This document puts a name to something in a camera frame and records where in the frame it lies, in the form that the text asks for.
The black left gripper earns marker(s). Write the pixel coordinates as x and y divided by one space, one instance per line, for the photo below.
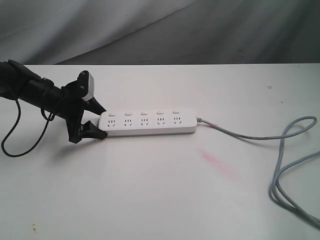
71 108

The white five-outlet power strip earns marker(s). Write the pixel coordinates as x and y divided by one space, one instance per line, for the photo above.
125 123

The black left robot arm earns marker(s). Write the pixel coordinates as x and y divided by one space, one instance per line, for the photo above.
19 82

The grey backdrop cloth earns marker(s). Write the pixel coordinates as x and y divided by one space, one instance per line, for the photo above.
159 32

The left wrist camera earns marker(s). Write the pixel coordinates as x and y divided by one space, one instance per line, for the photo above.
85 86

